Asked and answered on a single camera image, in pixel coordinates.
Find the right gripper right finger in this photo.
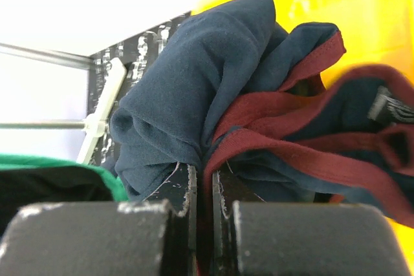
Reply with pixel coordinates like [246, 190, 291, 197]
[212, 170, 411, 275]

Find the yellow plastic tray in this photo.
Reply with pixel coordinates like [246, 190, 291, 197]
[193, 0, 413, 275]

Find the green garment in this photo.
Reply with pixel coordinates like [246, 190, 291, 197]
[1, 153, 127, 234]

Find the navy tank top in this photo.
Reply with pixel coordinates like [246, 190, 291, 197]
[109, 0, 414, 231]

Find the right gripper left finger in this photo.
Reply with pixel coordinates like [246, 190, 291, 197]
[1, 164, 197, 275]

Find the metal clothes rack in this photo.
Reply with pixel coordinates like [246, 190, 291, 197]
[1, 43, 127, 164]

